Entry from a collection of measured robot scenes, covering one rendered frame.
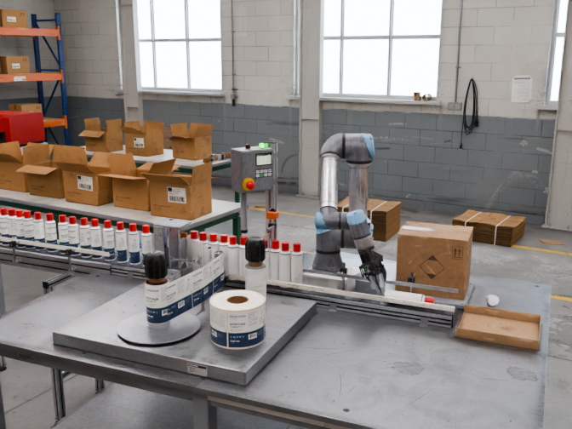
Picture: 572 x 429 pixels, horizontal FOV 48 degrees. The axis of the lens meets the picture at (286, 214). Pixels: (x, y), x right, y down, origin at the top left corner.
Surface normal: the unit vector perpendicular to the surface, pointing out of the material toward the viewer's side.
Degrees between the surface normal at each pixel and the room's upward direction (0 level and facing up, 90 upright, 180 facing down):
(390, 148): 90
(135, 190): 90
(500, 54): 90
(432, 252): 90
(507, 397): 0
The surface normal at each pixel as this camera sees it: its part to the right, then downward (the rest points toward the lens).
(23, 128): 0.94, 0.08
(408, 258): -0.36, 0.22
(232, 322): -0.06, 0.24
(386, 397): 0.00, -0.97
